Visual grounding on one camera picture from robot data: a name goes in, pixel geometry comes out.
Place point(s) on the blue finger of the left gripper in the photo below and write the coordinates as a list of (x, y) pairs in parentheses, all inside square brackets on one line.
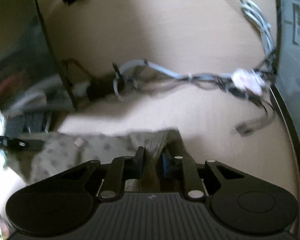
[(16, 144)]

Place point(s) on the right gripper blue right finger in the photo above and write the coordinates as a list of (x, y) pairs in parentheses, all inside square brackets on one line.
[(180, 175)]

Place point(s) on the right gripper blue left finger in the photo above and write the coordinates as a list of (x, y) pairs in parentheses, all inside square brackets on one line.
[(119, 171)]

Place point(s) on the olive polka dot cardigan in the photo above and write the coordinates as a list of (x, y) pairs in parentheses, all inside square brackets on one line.
[(61, 152)]

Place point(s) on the black monitor on right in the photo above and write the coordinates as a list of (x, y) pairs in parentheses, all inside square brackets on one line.
[(287, 85)]

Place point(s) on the black monitor on left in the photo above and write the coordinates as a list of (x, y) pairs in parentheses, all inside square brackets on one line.
[(31, 79)]

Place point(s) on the black monitor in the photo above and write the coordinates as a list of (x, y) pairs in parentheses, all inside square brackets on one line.
[(287, 85), (31, 79)]

